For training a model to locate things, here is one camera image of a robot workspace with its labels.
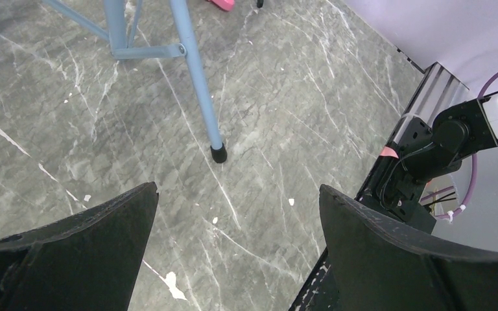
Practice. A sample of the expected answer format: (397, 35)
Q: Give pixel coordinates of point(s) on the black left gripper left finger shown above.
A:
(87, 261)

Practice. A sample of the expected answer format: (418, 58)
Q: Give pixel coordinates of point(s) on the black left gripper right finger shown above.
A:
(381, 264)

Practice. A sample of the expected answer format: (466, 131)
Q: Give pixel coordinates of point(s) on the light blue music stand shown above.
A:
(122, 48)

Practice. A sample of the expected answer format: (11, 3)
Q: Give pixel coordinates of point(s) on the pink microphone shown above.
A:
(226, 5)

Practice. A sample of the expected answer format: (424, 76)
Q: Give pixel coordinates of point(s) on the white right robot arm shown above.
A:
(457, 133)

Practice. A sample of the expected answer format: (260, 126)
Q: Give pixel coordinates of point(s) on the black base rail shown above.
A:
(319, 291)

